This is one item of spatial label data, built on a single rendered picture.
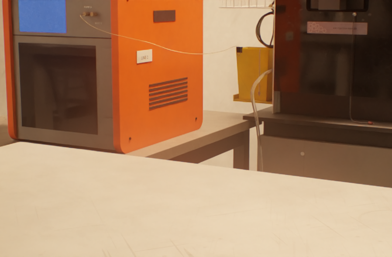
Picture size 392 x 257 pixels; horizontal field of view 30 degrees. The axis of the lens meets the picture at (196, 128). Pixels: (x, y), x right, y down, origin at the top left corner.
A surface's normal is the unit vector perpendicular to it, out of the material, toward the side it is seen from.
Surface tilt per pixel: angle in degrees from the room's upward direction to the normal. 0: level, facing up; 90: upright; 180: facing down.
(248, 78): 93
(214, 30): 90
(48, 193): 0
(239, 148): 90
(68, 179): 0
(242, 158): 90
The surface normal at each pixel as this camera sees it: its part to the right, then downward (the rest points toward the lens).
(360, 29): -0.48, 0.16
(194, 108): 0.88, 0.09
